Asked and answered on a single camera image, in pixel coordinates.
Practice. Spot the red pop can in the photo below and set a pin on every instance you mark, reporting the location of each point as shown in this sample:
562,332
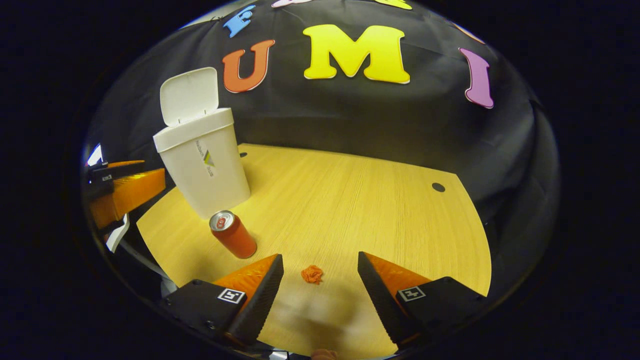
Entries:
235,237

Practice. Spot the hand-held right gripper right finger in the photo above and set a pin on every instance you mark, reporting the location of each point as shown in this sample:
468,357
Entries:
380,300

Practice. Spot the black backdrop cloth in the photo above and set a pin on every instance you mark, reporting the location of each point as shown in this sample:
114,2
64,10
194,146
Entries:
350,115

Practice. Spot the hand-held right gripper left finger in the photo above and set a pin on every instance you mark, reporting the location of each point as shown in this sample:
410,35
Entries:
262,300

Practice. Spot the wooden desktop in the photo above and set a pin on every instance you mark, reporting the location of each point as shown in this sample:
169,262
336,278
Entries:
350,210

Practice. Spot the orange paper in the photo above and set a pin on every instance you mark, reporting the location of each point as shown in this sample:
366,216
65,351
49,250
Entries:
312,274

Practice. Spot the white desktop garbage bin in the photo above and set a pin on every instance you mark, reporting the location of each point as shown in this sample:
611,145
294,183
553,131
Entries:
205,170

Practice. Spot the white side desk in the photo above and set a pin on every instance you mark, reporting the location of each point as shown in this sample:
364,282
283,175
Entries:
118,234

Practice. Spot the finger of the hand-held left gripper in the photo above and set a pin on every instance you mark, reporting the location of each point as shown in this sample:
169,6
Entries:
135,192
112,171

